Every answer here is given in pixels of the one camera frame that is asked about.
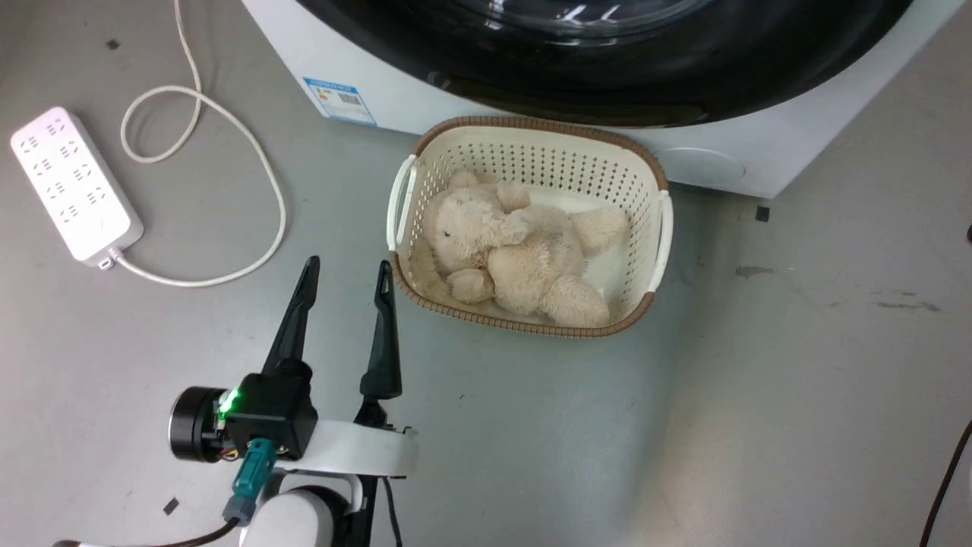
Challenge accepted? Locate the beige plush teddy bear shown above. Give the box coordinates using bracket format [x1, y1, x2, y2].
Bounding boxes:
[422, 168, 631, 329]

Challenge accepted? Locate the white power strip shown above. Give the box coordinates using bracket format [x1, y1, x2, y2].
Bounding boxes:
[10, 106, 145, 269]

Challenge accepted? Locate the blue white energy label sticker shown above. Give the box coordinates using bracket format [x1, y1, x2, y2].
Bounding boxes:
[303, 76, 378, 127]

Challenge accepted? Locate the teal plug black camera cable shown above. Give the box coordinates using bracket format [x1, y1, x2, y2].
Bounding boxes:
[52, 438, 279, 547]

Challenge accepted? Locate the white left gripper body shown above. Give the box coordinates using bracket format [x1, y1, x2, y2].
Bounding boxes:
[270, 400, 420, 502]

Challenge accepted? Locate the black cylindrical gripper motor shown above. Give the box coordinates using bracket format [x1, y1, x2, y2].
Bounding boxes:
[169, 387, 229, 463]

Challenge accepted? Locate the round white filter cover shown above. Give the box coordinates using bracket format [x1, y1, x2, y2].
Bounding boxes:
[656, 147, 747, 188]

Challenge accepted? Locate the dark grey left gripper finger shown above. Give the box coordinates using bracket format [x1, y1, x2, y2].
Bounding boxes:
[359, 261, 403, 402]
[261, 256, 321, 381]

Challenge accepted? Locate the white power strip cable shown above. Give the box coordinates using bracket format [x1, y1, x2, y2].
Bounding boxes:
[112, 0, 288, 289]

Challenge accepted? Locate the cream perforated laundry basket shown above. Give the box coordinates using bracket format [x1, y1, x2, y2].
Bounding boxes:
[386, 115, 675, 339]

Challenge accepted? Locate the black round washing machine door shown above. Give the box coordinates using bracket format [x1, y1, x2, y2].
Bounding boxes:
[295, 0, 917, 128]

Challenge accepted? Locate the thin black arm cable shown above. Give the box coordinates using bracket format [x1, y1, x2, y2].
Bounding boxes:
[380, 477, 405, 547]

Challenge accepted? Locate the white washing machine body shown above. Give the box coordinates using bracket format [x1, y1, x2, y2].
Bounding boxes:
[241, 0, 967, 201]

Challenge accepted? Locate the black floor cable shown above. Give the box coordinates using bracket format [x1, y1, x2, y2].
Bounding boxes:
[919, 418, 972, 547]

